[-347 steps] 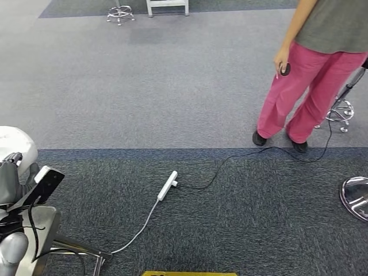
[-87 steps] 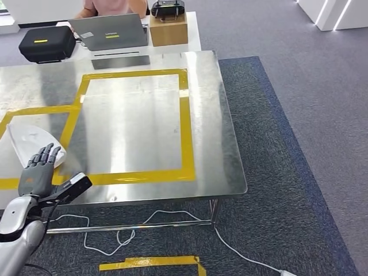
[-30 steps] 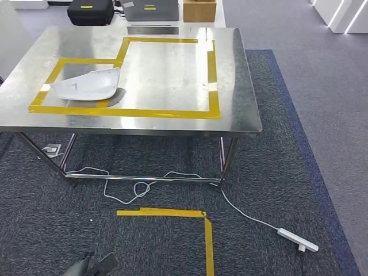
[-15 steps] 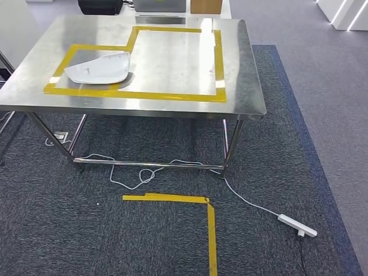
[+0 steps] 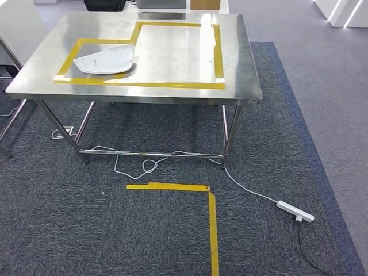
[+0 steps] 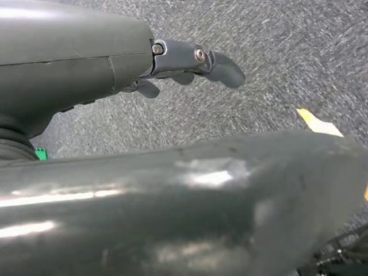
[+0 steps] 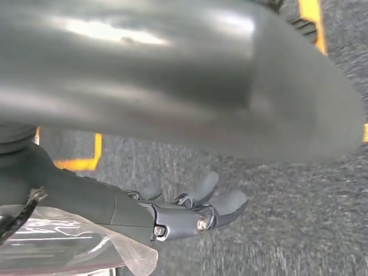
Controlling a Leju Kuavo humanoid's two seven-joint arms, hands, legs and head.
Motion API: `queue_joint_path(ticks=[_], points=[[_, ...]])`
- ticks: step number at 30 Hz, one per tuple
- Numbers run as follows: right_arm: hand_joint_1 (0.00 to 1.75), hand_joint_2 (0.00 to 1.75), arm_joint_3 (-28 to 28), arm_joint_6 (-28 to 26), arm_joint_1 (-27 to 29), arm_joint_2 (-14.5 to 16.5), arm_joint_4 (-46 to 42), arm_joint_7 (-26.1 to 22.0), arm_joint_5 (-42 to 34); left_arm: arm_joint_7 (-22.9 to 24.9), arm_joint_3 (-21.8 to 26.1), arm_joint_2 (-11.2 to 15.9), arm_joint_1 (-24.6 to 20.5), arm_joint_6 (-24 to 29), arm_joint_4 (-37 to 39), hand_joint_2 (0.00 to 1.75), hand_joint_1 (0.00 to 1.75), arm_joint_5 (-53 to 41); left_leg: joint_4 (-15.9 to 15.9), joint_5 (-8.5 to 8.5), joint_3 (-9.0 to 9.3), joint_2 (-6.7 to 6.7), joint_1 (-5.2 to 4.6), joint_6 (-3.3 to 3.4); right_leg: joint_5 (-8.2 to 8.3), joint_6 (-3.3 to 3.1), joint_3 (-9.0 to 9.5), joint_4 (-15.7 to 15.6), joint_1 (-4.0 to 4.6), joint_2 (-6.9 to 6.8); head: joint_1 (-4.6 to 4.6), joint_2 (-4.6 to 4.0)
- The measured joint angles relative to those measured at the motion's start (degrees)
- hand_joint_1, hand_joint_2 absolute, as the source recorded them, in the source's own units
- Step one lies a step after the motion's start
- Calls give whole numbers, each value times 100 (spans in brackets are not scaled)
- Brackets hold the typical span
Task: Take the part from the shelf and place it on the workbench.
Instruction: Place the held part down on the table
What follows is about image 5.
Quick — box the cardboard box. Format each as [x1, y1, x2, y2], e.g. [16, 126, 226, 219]
[190, 0, 221, 12]

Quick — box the yellow tape strip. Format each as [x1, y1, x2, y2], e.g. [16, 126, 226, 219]
[126, 181, 220, 276]

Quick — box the white plug adapter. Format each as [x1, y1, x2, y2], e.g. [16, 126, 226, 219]
[51, 125, 78, 140]

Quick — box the black hard carry case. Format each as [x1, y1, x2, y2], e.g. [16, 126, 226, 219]
[84, 0, 127, 13]

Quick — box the steel workbench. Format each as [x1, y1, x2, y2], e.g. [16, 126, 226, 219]
[5, 10, 262, 169]

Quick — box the grey laptop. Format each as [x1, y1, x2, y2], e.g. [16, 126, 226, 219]
[136, 0, 188, 10]

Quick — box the white plastic part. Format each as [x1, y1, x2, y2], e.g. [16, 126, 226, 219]
[73, 43, 135, 75]

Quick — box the steel table frame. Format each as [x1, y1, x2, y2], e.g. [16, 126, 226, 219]
[0, 36, 38, 159]

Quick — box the black power cable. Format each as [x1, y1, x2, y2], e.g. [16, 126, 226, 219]
[296, 221, 329, 276]

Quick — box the white power strip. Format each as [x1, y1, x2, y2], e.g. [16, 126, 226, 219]
[276, 200, 315, 224]

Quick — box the white lit platform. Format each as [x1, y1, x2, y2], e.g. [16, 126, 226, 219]
[313, 0, 368, 29]

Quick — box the wide yellow tape outline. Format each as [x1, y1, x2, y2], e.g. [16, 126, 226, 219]
[54, 21, 225, 91]

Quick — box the white power strip cable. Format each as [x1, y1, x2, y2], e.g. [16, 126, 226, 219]
[86, 145, 279, 204]

